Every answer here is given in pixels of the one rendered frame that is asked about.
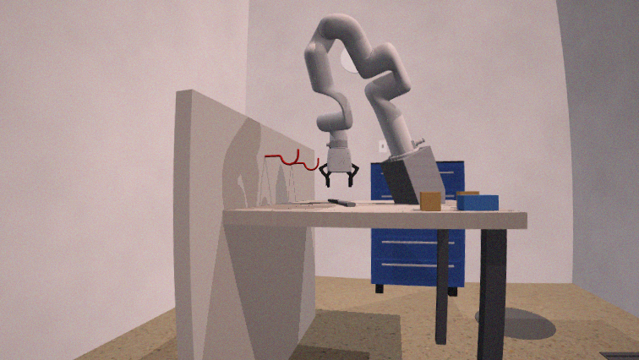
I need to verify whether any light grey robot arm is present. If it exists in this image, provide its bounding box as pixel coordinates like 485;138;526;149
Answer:
304;14;425;161

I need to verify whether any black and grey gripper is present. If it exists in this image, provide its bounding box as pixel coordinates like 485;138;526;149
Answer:
319;147;359;188

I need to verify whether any beige flat wall panel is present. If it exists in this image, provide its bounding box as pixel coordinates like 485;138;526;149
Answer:
173;89;315;360

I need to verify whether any grey bar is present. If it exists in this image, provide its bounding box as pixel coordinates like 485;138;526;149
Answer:
328;199;356;207

